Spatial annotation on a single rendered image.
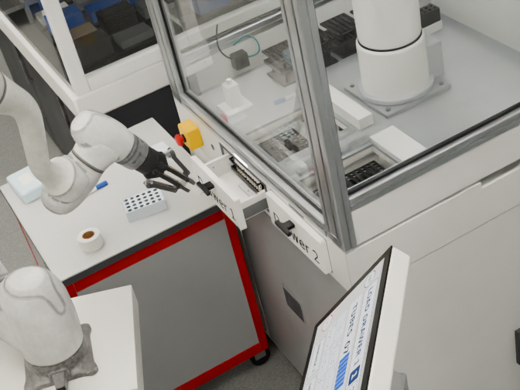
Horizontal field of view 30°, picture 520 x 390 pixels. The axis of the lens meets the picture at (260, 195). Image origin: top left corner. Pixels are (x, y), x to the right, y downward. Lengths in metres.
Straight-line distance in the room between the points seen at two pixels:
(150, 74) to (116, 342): 1.28
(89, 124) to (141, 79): 1.00
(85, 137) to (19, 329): 0.51
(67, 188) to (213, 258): 0.71
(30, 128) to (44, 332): 0.48
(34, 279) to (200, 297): 0.91
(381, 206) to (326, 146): 0.27
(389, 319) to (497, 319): 1.08
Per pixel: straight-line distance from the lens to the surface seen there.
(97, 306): 2.61
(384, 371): 1.77
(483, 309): 2.83
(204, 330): 3.21
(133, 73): 3.46
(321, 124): 2.15
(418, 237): 2.50
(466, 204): 2.56
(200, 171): 2.83
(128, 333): 2.51
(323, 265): 2.50
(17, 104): 2.23
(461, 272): 2.68
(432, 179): 2.44
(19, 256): 4.35
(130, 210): 2.98
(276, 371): 3.44
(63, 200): 2.55
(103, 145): 2.52
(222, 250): 3.06
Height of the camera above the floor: 2.49
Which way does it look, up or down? 36 degrees down
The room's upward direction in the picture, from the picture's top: 14 degrees counter-clockwise
